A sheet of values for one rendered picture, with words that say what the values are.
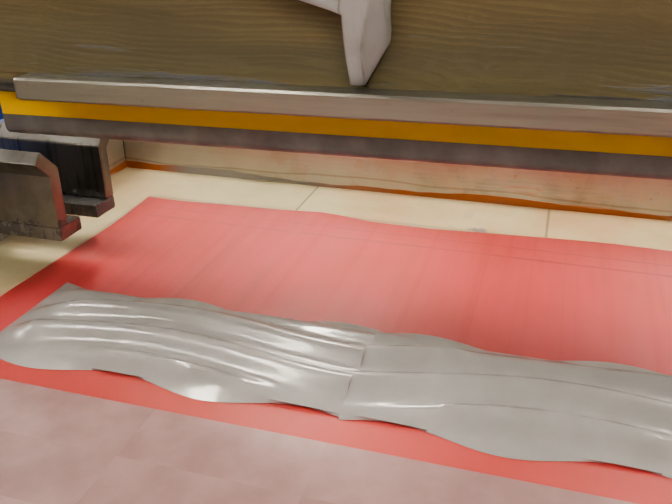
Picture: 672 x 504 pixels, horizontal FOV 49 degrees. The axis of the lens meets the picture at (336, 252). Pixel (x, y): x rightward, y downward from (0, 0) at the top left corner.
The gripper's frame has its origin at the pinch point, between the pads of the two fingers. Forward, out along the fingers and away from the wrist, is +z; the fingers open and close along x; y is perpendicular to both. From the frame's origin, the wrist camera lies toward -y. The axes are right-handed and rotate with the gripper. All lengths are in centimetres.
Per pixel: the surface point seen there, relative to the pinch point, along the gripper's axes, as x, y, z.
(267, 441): 10.2, 2.1, 13.6
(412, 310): -1.4, -1.3, 13.6
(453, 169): -17.5, -0.7, 11.3
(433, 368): 4.0, -3.3, 13.2
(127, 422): 10.7, 8.0, 13.6
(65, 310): 4.3, 15.3, 13.1
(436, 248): -9.2, -1.1, 13.6
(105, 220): -7.5, 20.7, 13.6
